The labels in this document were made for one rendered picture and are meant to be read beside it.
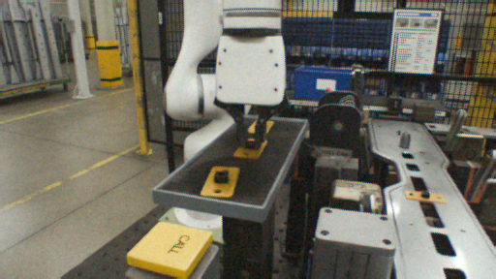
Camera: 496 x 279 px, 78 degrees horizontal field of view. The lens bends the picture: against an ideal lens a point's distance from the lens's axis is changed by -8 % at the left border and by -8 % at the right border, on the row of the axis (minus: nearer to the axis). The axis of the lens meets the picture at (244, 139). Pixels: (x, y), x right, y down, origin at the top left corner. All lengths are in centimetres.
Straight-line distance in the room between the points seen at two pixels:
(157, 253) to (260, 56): 29
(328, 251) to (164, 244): 20
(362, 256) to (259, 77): 27
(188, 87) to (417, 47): 121
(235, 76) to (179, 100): 36
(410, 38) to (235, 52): 134
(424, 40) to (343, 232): 141
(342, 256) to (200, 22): 63
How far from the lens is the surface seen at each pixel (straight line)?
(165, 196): 40
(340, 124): 75
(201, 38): 84
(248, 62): 48
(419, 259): 61
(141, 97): 367
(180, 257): 31
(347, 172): 71
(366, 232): 44
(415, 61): 176
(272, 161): 49
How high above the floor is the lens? 135
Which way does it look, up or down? 19 degrees down
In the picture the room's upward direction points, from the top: straight up
